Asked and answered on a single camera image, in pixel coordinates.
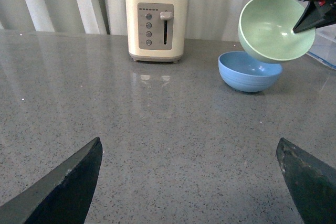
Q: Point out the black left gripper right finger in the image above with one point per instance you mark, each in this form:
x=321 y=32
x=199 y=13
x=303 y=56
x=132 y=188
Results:
x=310 y=181

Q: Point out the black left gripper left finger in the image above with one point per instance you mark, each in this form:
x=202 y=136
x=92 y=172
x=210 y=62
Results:
x=62 y=196

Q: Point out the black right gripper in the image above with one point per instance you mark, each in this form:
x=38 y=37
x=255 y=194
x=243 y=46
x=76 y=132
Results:
x=318 y=14

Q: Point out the green bowl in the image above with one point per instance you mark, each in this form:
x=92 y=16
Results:
x=265 y=31

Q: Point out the blue bowl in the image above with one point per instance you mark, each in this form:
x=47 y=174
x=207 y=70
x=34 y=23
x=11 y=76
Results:
x=244 y=73

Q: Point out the clear plastic container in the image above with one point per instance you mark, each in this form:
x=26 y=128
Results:
x=323 y=48

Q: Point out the cream toaster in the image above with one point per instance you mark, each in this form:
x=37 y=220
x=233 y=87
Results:
x=156 y=29

